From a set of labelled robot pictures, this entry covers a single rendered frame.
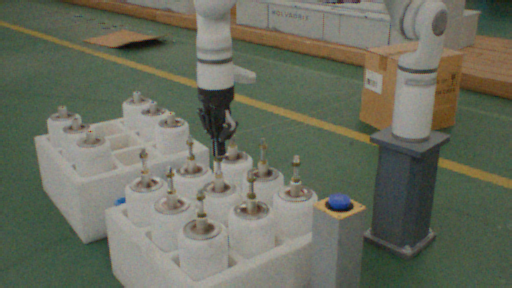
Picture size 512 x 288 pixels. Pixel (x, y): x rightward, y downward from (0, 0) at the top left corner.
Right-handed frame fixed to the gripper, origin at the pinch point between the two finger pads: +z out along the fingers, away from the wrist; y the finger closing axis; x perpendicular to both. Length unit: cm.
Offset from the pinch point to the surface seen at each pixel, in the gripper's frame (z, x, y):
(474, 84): 32, 176, -53
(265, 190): 11.6, 9.5, 4.0
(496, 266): 35, 58, 35
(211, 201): 10.6, -3.9, 2.7
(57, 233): 35, -25, -45
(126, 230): 17.0, -19.5, -7.4
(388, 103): 23, 102, -41
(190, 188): 12.2, -3.1, -7.9
